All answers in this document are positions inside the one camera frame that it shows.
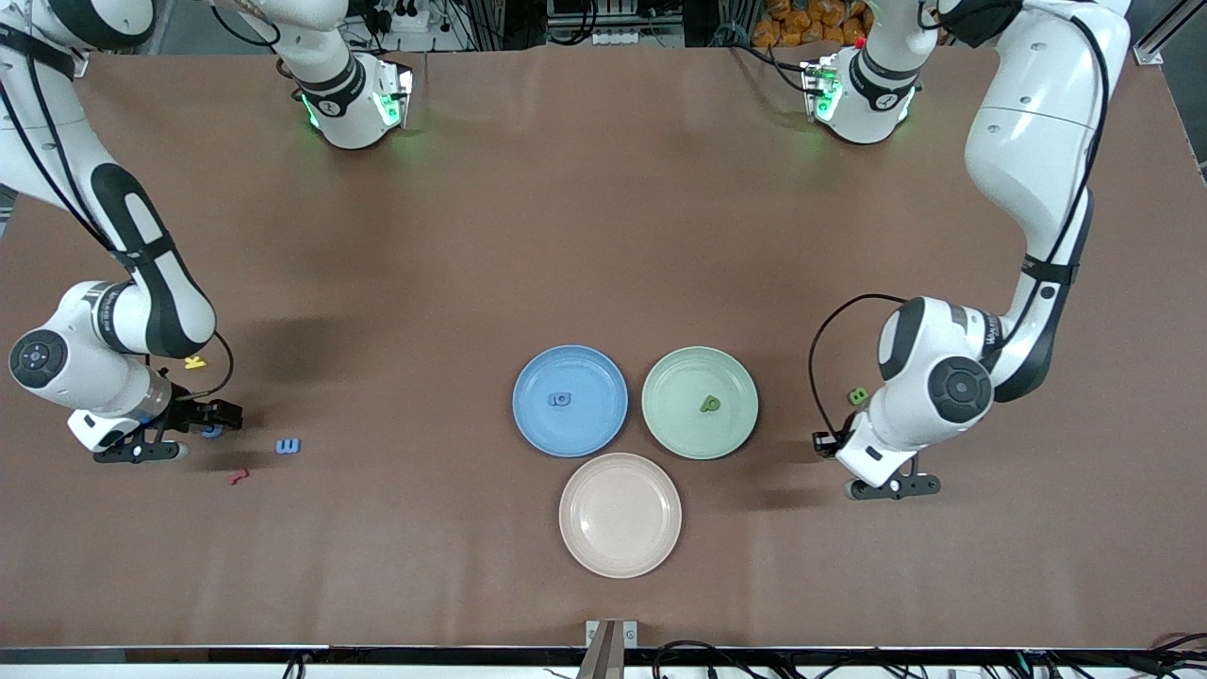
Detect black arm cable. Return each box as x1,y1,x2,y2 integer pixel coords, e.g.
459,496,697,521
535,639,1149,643
0,19,235,399
808,0,1109,437

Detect white power strip black plugs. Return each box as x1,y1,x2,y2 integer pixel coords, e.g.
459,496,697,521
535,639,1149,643
372,0,430,34

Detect aluminium frame post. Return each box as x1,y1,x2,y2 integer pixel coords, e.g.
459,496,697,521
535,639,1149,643
1134,0,1207,65

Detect orange packaged items pile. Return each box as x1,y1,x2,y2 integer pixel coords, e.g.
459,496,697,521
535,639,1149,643
752,0,873,48

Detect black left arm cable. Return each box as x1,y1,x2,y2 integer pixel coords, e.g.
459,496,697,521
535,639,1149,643
808,0,1109,437

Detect beige round plate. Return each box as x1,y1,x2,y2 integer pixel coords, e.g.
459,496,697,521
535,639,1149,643
558,453,683,579

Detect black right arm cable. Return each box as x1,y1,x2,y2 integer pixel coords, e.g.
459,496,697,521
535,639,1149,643
0,19,235,399

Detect black table edge rail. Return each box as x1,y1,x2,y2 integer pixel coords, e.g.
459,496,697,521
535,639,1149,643
0,647,1207,667

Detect metal bracket with post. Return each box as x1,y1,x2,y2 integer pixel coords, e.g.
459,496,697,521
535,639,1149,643
585,619,640,679

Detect green round plate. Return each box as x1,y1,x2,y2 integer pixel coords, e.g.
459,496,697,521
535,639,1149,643
641,345,759,461

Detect brown table cover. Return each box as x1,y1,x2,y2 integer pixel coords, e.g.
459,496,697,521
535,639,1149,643
0,42,1207,652

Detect black cable bundle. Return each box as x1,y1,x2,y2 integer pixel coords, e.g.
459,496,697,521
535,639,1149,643
651,632,1207,679

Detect blue round plate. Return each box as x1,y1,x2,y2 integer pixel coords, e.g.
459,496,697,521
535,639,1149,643
512,344,629,458

